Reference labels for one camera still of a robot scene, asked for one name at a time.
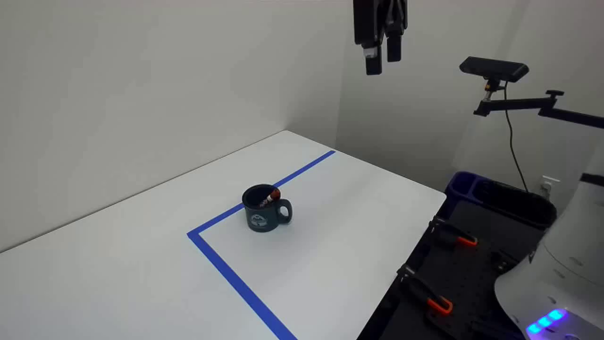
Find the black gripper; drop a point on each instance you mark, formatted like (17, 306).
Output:
(377, 15)

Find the marker with orange cap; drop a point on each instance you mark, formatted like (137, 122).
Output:
(270, 194)

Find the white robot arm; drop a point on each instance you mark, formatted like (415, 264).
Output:
(566, 264)

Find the blue storage bin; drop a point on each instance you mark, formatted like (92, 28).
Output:
(496, 190)

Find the dark blue mug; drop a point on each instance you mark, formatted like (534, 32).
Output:
(264, 217)

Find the black side table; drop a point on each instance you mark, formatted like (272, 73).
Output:
(464, 275)

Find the blue tape line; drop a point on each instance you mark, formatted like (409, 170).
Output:
(236, 273)

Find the black exterior camera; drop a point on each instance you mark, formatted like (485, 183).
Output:
(492, 68)

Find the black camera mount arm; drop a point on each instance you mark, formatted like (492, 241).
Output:
(534, 103)

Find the white wall outlet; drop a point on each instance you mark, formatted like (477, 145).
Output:
(547, 185)

